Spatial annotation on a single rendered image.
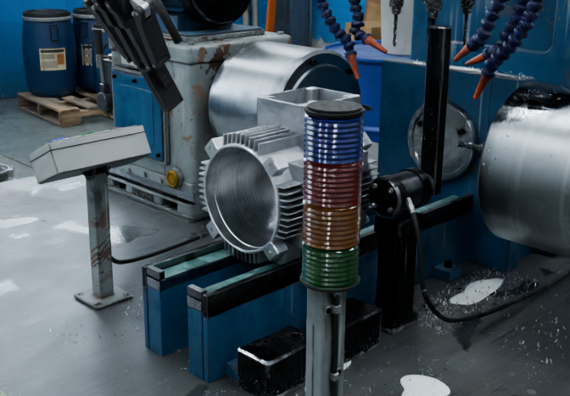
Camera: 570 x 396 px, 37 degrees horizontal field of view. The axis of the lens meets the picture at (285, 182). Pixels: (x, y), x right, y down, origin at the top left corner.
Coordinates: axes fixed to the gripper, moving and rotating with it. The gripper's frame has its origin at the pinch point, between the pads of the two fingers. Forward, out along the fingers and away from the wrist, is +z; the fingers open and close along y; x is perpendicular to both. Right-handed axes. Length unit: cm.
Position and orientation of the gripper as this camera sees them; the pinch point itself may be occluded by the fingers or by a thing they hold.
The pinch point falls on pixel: (161, 85)
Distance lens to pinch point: 114.6
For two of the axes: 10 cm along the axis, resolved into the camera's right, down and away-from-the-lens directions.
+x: -6.3, 6.5, -4.2
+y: -6.9, -2.3, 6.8
